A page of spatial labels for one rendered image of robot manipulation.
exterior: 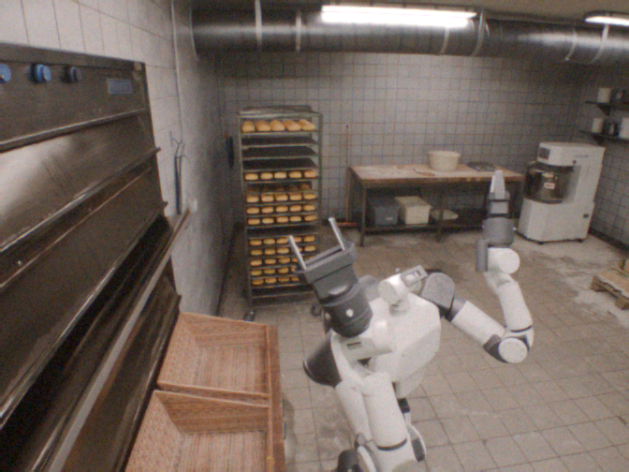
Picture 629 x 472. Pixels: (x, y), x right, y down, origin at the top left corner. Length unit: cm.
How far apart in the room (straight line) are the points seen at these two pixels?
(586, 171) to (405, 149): 238
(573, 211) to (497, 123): 163
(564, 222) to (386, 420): 535
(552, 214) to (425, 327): 481
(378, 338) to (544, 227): 515
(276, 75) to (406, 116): 186
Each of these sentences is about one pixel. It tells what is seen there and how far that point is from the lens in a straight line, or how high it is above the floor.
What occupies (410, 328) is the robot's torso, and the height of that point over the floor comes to 139.
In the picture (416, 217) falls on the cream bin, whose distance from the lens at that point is 532.
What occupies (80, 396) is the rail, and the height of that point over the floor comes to 143.
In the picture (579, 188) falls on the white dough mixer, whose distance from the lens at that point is 600.
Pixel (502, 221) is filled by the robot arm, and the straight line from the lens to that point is 121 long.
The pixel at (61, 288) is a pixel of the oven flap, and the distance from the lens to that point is 114.
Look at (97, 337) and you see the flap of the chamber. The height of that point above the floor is 140.
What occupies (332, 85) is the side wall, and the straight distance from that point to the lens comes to 543.
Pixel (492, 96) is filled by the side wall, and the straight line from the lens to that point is 624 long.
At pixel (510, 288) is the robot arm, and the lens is 124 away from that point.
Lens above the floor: 200
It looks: 22 degrees down
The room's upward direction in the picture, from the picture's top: straight up
